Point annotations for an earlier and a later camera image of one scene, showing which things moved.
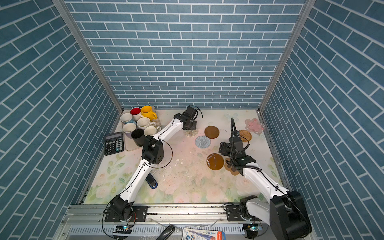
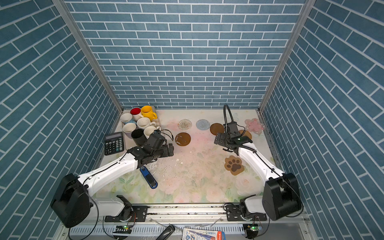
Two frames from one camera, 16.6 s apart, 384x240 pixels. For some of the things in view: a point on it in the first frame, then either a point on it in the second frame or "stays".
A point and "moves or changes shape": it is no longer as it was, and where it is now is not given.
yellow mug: [146, 112] stays
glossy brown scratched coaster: [215, 161] to [182, 139]
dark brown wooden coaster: [212, 132] moves or changes shape
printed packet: [189, 234] stays
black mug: [138, 136] stays
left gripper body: [191, 124] to [163, 152]
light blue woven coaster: [202, 142] to [202, 124]
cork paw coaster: [233, 170] stays
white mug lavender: [128, 128] stays
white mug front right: [151, 130] stays
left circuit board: [122, 229] stays
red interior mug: [135, 112] stays
